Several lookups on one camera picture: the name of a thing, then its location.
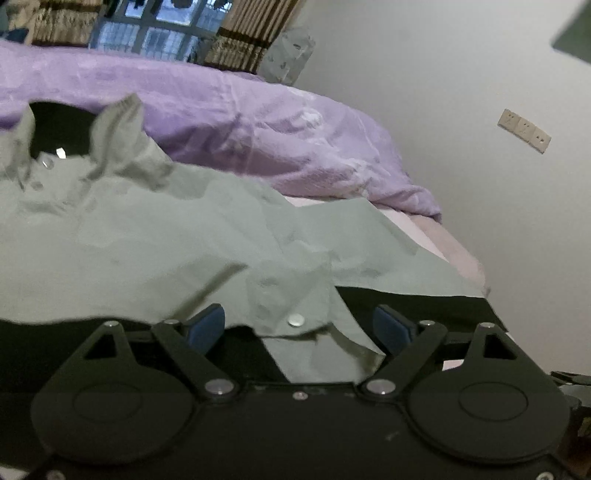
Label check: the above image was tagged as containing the grey and black jacket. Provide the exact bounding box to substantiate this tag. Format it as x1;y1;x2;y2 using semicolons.
1;96;495;383

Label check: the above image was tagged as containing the pink bed sheet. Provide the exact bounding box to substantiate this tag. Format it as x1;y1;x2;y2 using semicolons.
281;196;488;299

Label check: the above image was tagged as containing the purple duvet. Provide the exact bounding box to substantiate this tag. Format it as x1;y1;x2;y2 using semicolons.
1;41;441;219

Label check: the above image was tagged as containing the covered standing fan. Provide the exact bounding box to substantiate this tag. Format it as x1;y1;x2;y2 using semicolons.
256;27;315;86

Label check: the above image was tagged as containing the right beige curtain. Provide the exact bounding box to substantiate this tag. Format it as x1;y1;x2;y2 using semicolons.
204;0;305;74

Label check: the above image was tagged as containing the beige curtain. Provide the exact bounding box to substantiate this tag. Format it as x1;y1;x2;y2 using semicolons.
204;0;305;74
1;0;108;48

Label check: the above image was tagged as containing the left beige curtain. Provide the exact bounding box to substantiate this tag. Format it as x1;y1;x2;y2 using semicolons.
1;0;108;48

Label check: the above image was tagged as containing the balcony window frame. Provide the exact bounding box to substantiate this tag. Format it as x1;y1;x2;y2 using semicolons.
89;0;232;64

